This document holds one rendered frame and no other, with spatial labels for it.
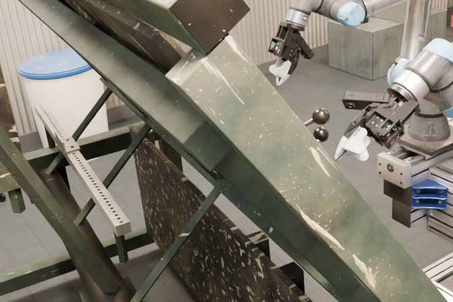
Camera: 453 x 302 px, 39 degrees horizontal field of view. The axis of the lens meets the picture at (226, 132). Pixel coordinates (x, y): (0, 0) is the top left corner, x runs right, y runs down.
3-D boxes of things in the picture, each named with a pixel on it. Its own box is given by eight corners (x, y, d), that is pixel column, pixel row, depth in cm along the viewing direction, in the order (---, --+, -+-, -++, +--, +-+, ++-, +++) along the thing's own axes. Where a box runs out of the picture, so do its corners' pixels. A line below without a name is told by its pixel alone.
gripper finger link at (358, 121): (346, 135, 140) (373, 106, 141) (341, 132, 141) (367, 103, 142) (351, 145, 144) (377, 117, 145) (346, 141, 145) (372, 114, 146)
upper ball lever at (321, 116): (280, 152, 140) (334, 123, 135) (272, 141, 138) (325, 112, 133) (279, 140, 143) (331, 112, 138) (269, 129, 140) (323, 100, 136)
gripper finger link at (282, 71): (267, 82, 217) (276, 56, 216) (280, 86, 221) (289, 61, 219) (273, 85, 215) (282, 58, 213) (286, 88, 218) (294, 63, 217)
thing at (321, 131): (316, 178, 145) (334, 132, 152) (308, 169, 143) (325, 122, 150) (303, 178, 148) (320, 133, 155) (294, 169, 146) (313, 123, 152)
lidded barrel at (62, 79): (98, 127, 541) (81, 43, 511) (130, 150, 494) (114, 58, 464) (28, 150, 512) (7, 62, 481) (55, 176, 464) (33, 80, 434)
